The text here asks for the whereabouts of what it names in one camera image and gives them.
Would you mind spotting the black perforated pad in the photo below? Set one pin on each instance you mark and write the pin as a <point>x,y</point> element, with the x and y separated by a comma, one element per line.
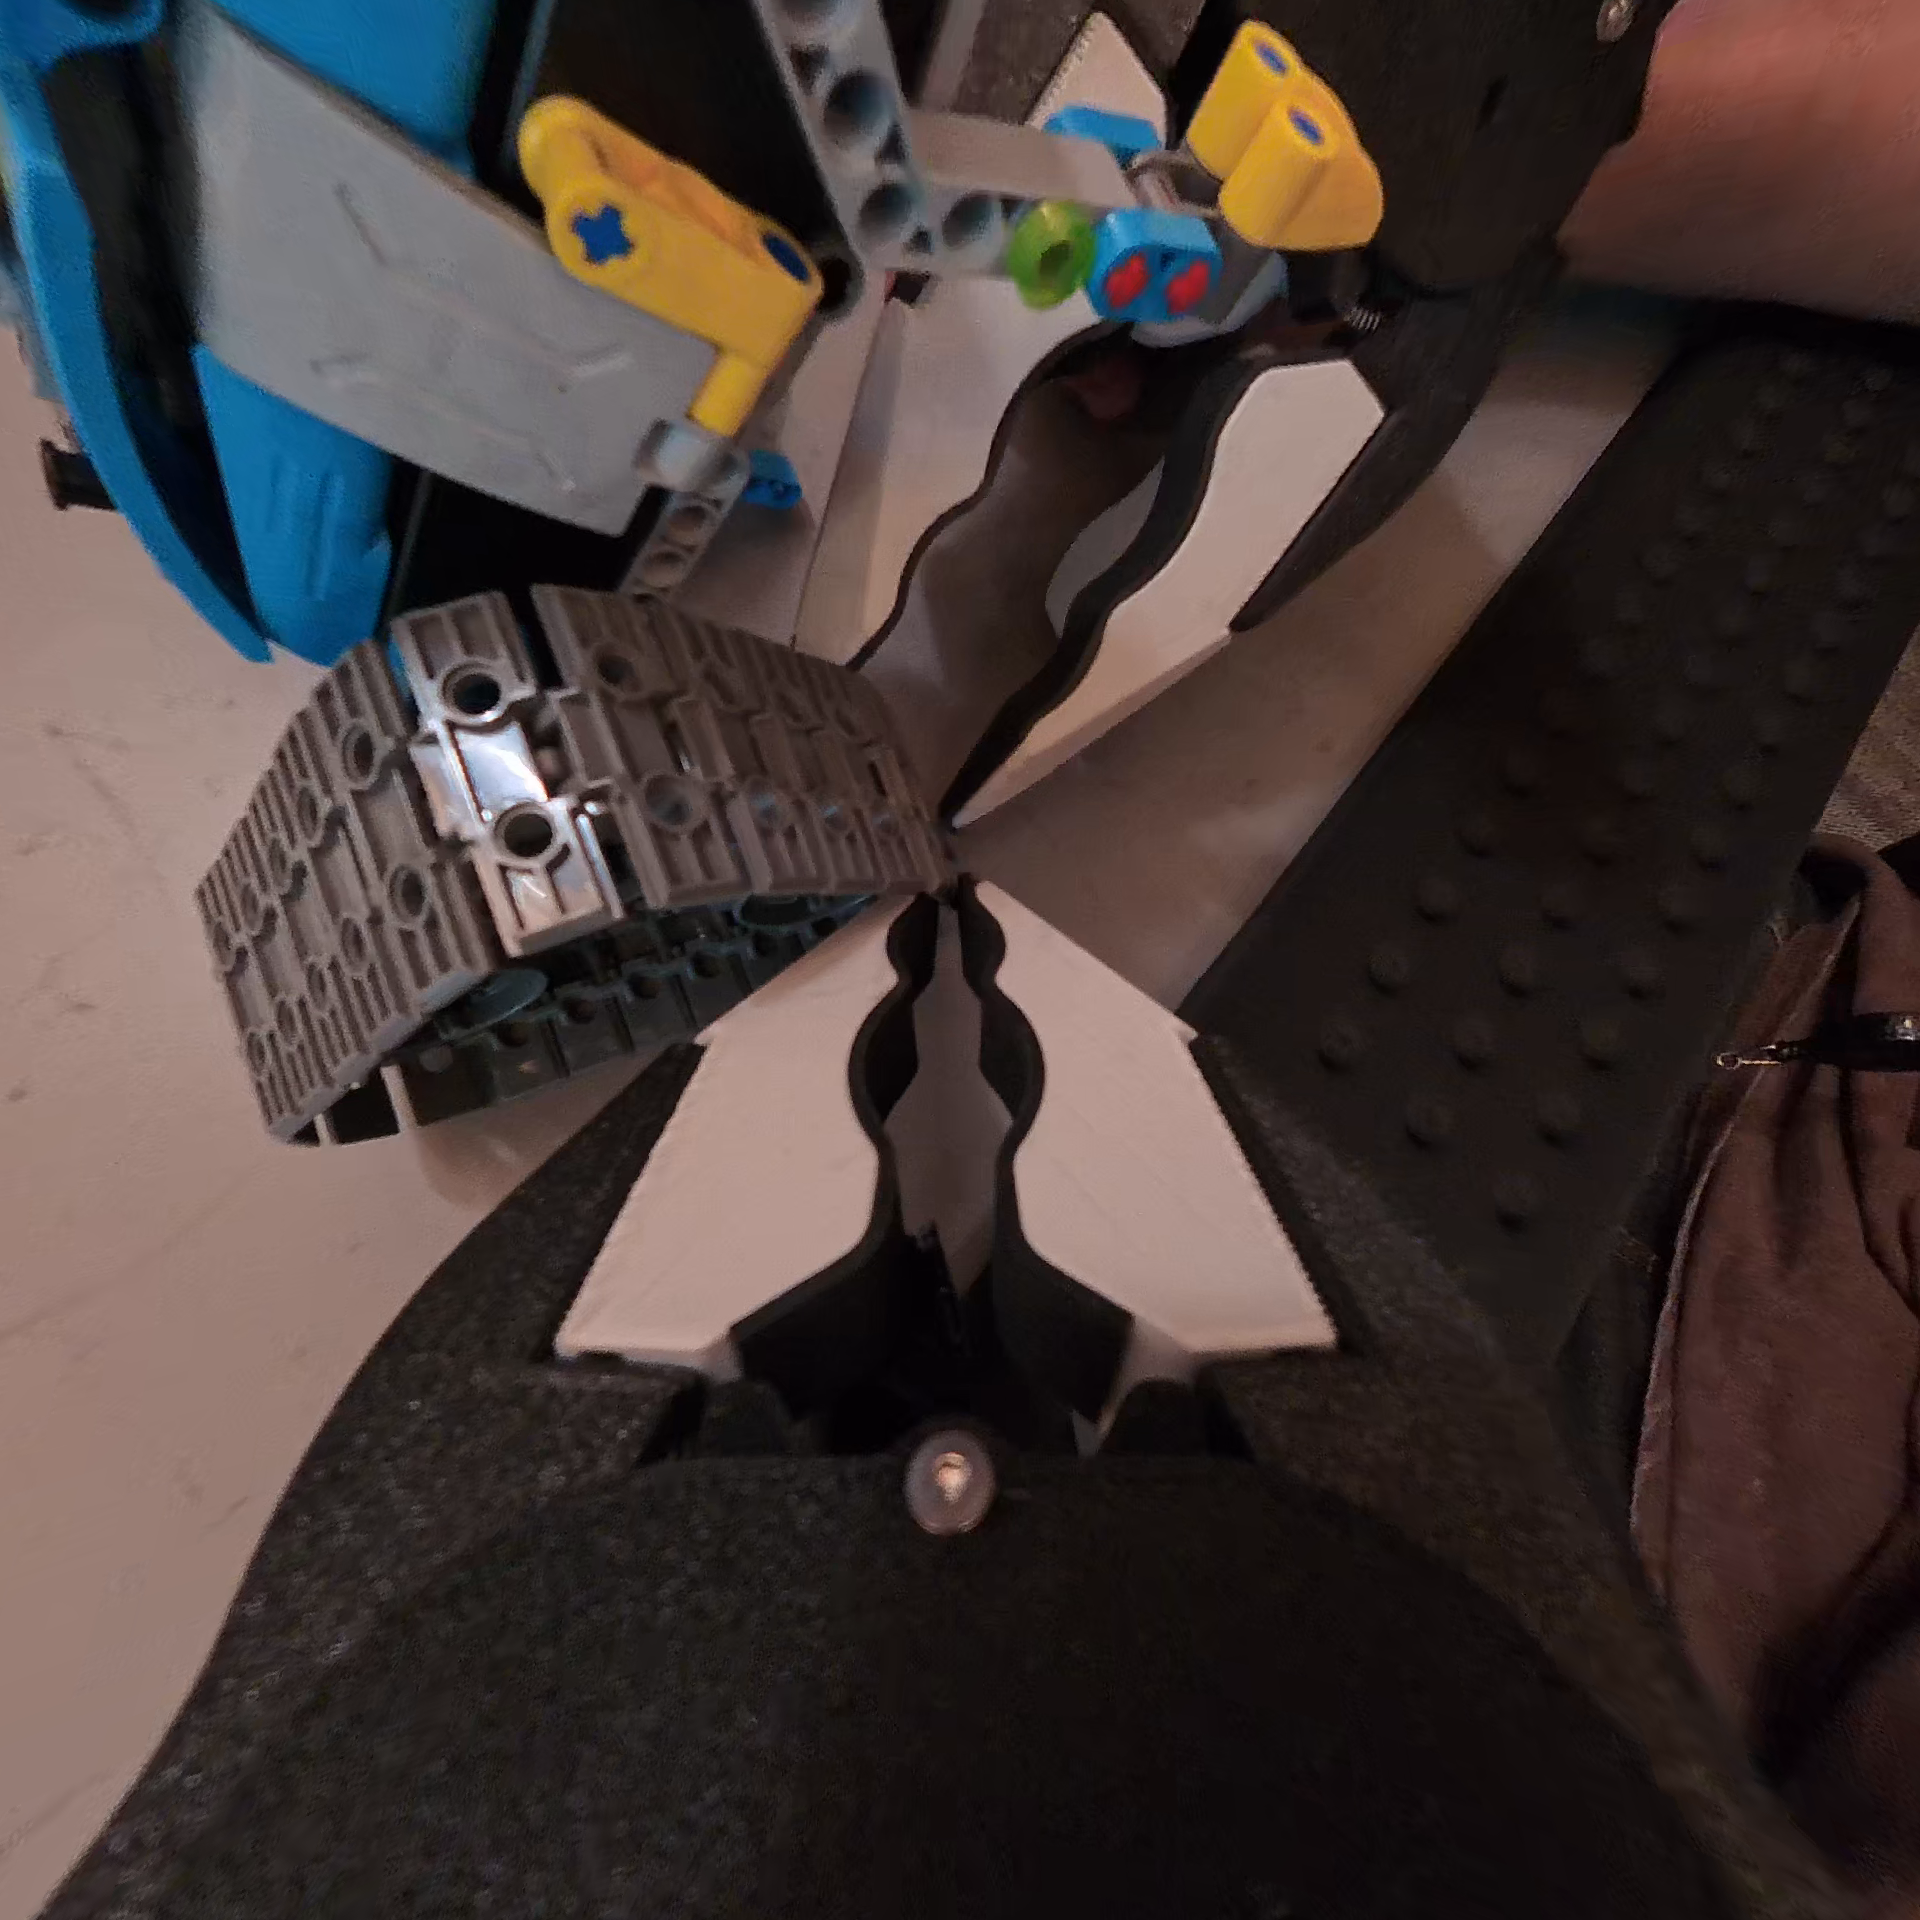
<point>1577,750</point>

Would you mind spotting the blue toy vehicle with wheels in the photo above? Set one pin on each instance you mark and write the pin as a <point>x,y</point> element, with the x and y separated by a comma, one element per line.
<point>422,331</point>

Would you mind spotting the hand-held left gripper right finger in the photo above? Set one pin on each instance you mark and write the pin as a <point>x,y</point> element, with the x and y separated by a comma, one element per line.
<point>1172,1184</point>

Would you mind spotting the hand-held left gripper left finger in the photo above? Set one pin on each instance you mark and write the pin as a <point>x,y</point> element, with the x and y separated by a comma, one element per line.
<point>735,1184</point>

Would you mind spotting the grey desk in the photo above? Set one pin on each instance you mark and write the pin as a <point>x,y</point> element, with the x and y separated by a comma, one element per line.
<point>149,1277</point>

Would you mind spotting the person's right forearm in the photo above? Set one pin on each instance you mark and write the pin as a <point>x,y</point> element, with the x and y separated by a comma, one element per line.
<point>1771,182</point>

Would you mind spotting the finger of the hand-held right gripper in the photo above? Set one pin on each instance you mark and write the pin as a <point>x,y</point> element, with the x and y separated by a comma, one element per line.
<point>886,481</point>
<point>1261,511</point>

